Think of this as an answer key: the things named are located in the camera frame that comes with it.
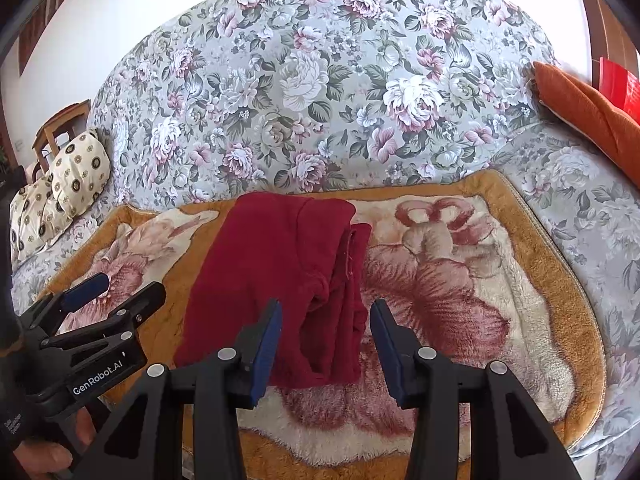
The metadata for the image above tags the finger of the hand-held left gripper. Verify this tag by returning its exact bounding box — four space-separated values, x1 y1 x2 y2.
40 281 167 356
17 272 110 337

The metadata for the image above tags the red paper bag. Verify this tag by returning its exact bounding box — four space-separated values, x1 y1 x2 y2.
597 57 640 111

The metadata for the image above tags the person's left hand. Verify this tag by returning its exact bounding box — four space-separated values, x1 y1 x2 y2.
12 402 99 480

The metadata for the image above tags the red knit sweater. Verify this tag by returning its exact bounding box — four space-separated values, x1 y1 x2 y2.
173 192 373 390

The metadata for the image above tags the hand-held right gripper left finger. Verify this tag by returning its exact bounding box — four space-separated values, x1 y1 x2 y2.
72 299 284 480

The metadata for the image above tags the wooden chair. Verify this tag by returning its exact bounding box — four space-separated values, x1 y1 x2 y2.
31 100 93 181

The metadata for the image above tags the floral fabric sofa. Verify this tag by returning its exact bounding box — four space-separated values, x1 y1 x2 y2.
10 0 640 480

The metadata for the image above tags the orange cushion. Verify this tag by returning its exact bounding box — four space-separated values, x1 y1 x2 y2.
531 61 640 188

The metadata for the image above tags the brown wooden panel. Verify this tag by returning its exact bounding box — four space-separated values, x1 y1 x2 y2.
574 0 617 88

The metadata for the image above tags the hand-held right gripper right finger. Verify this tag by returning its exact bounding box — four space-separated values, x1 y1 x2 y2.
369 299 583 480

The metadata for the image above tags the plush flower-print mat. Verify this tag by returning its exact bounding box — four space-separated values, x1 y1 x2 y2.
37 169 608 480

